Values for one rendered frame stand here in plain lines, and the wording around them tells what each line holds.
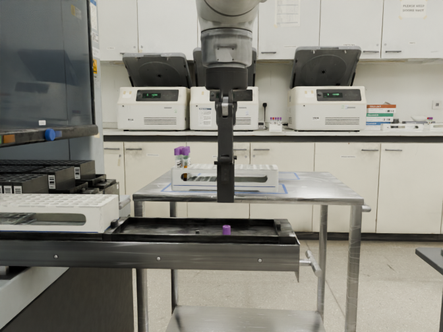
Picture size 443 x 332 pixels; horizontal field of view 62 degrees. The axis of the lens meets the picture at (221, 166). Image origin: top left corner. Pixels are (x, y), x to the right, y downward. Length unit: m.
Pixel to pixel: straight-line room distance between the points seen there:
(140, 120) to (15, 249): 2.41
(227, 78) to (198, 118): 2.37
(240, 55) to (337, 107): 2.47
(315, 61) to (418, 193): 1.36
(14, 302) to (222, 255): 0.39
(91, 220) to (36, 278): 0.20
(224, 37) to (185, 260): 0.38
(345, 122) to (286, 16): 1.02
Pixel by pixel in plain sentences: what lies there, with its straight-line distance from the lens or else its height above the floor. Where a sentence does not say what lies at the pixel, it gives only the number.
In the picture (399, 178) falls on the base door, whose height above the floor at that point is 0.54.
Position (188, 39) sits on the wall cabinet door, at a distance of 3.36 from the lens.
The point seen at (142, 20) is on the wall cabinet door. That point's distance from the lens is 3.47.
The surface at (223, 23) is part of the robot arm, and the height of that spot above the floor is 1.17.
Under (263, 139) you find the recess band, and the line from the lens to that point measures 3.03.
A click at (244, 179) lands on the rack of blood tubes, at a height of 0.84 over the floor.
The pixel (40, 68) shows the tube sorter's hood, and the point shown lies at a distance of 1.02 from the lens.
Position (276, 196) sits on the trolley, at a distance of 0.97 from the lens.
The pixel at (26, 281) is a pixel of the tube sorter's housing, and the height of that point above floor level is 0.71.
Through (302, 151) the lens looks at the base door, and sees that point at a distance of 3.03.
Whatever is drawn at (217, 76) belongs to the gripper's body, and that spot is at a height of 1.09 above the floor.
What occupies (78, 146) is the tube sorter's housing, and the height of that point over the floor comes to 0.92.
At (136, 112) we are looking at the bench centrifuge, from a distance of 3.10.
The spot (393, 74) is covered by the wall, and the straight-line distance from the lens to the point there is 3.90.
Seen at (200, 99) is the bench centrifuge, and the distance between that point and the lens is 3.02.
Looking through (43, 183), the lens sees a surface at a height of 0.86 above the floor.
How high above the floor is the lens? 1.03
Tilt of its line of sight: 8 degrees down
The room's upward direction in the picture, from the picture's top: straight up
